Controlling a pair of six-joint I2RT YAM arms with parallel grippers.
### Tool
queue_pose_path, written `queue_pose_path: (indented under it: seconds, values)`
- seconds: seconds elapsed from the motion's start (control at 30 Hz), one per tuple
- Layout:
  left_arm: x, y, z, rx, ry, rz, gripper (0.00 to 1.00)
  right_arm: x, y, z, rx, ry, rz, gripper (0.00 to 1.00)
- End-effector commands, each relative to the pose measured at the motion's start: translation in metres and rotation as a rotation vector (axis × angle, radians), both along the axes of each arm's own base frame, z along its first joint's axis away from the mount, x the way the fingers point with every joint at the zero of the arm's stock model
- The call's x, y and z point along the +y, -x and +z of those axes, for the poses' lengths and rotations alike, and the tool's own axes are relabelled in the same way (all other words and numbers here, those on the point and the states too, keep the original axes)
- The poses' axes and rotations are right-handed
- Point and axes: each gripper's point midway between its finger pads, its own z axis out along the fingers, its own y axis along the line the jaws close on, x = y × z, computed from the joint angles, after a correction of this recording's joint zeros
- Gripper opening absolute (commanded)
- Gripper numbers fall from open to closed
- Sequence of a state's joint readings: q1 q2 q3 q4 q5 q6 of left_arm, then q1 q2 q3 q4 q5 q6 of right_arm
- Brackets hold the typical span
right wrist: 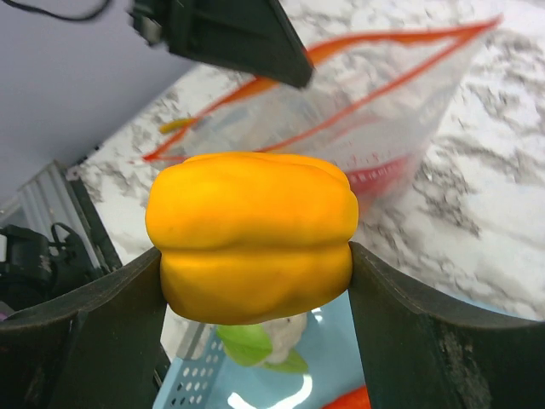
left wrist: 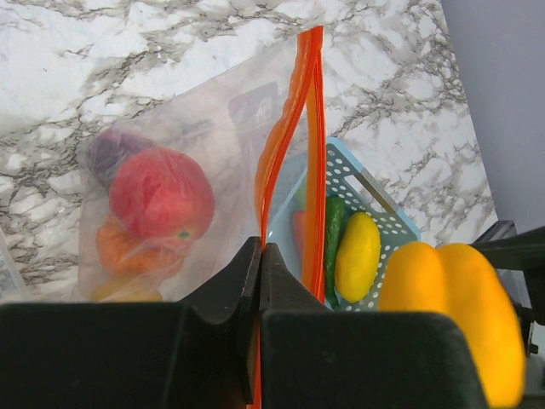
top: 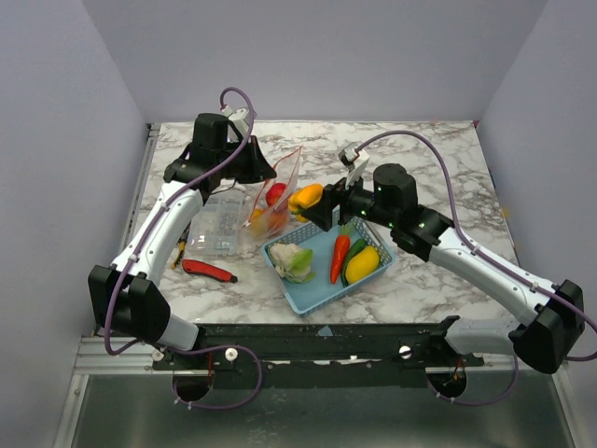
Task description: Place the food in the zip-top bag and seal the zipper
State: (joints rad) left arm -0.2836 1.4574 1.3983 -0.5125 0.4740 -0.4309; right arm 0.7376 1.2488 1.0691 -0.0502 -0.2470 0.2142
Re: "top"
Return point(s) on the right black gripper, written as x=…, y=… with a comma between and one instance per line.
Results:
x=330, y=203

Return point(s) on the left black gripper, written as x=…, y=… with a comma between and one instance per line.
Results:
x=259, y=169

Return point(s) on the orange bell pepper toy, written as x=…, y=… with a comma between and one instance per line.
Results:
x=305, y=198

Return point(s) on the red apple toy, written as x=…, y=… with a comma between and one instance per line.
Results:
x=276, y=195

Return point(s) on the clear zip bag orange zipper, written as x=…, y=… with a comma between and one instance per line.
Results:
x=267, y=213

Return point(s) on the yellow lemon toy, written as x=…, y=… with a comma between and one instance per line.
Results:
x=258, y=224

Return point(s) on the orange pumpkin toy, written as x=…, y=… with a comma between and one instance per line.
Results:
x=276, y=221

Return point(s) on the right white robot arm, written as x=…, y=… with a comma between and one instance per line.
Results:
x=543, y=324

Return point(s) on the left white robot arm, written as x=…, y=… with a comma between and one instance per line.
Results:
x=125, y=295

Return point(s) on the orange carrot toy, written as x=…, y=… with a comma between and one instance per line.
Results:
x=340, y=251

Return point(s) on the green chili pepper toy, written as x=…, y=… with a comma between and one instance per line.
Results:
x=354, y=249

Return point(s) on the blue plastic basket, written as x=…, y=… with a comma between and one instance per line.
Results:
x=306, y=298

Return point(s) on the white cauliflower toy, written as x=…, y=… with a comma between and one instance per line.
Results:
x=292, y=262

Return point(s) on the yellow mango toy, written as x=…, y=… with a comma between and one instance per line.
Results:
x=362, y=264

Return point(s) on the clear plastic screw box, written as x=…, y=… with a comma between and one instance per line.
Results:
x=215, y=229

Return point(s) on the red utility knife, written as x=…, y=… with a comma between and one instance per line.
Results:
x=195, y=267

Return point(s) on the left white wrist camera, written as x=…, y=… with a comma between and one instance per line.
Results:
x=238, y=122

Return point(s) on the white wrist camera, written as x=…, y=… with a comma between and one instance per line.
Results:
x=355, y=160
x=238, y=122

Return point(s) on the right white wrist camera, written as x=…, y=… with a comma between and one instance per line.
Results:
x=355, y=160

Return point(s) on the yellow handled tool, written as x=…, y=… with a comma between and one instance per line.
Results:
x=182, y=242

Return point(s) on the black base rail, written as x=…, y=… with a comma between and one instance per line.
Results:
x=240, y=356

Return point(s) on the aluminium frame rail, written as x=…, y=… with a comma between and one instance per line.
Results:
x=92, y=359

